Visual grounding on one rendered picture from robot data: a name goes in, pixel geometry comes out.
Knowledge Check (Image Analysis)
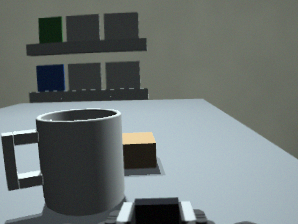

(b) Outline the black domino with yellow and green pips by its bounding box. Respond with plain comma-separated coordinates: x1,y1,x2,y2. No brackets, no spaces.
134,197,179,224

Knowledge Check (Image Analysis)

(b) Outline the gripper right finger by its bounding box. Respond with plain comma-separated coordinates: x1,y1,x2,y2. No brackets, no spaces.
179,201,256,224

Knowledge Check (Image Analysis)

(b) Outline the tan rectangular block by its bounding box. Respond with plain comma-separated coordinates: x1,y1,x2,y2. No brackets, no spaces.
122,132,157,169

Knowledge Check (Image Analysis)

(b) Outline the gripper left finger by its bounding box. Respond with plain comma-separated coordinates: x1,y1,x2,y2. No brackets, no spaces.
98,202,136,224

